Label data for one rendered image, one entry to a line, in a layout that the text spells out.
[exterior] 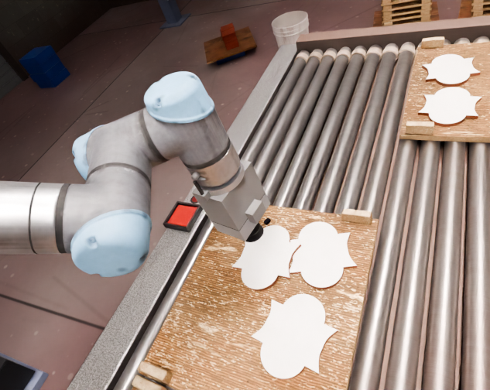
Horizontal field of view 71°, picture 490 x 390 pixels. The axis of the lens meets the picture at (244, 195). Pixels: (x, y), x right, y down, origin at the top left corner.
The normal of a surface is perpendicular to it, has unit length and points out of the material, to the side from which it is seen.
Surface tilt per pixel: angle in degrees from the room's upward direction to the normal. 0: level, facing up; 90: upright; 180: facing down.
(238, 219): 87
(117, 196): 34
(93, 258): 92
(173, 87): 4
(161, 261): 0
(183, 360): 0
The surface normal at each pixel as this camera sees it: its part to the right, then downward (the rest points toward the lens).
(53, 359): -0.28, -0.65
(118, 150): 0.18, -0.70
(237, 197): 0.78, 0.22
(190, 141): 0.15, 0.69
